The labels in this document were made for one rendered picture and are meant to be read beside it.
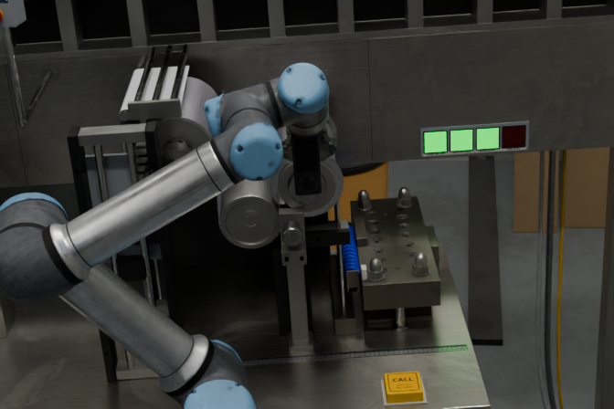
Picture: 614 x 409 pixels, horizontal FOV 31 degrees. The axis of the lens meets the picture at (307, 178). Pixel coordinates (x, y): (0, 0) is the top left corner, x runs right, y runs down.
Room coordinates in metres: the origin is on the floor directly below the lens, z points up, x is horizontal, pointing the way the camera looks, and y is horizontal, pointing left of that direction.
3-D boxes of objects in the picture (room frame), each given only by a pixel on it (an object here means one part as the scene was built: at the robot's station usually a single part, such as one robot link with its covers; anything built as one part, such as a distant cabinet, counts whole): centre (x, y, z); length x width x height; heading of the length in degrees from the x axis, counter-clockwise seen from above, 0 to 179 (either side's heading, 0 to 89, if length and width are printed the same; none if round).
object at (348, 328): (2.11, -0.06, 0.92); 0.28 x 0.04 x 0.04; 0
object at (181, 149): (1.97, 0.25, 1.33); 0.06 x 0.06 x 0.06; 0
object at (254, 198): (2.11, 0.12, 1.17); 0.26 x 0.12 x 0.12; 0
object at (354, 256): (2.11, -0.08, 1.03); 0.21 x 0.04 x 0.03; 0
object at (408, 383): (1.76, -0.16, 0.91); 0.07 x 0.07 x 0.02; 0
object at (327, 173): (2.11, 0.00, 1.25); 0.26 x 0.12 x 0.12; 0
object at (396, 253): (2.15, -0.18, 1.00); 0.40 x 0.16 x 0.06; 0
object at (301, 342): (1.95, 0.04, 1.05); 0.06 x 0.05 x 0.31; 0
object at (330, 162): (1.99, 0.00, 1.25); 0.15 x 0.01 x 0.15; 90
